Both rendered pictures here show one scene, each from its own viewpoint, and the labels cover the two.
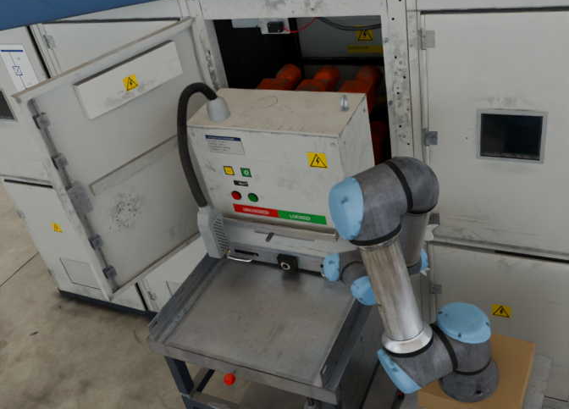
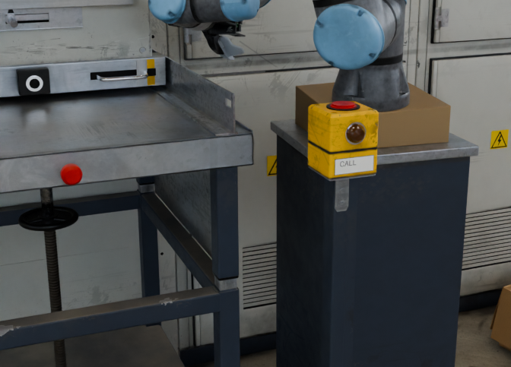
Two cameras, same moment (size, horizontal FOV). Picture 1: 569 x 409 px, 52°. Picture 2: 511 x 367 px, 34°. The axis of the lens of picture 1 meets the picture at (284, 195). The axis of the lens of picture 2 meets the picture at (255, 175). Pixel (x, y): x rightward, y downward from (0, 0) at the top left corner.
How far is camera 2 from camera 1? 1.40 m
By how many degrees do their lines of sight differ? 50
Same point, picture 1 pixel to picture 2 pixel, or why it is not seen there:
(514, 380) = (414, 92)
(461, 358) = (398, 19)
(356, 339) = not seen: hidden behind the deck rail
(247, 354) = (78, 143)
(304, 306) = (103, 111)
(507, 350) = not seen: hidden behind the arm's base
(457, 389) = (385, 91)
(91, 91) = not seen: outside the picture
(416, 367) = (378, 11)
